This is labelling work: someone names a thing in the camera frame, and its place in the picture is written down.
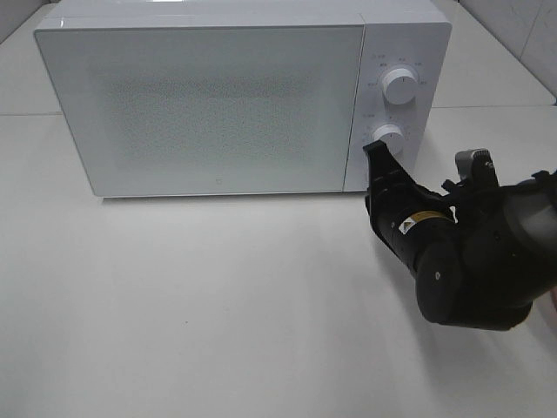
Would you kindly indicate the white microwave door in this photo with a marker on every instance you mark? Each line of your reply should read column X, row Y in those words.
column 160, row 112

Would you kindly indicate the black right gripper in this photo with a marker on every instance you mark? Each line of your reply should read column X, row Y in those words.
column 403, row 214

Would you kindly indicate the lower white microwave knob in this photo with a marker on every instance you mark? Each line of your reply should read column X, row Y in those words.
column 392, row 136

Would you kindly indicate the white microwave knob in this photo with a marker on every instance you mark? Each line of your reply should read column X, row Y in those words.
column 399, row 84
column 392, row 136

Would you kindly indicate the pink round plate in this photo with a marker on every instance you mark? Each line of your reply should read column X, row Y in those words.
column 553, row 296

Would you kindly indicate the white microwave oven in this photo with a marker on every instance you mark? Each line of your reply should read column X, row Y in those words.
column 413, row 33

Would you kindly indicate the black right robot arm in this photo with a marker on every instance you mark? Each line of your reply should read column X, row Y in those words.
column 480, row 253

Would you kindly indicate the upper white microwave knob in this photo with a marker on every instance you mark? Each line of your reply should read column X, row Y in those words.
column 399, row 84

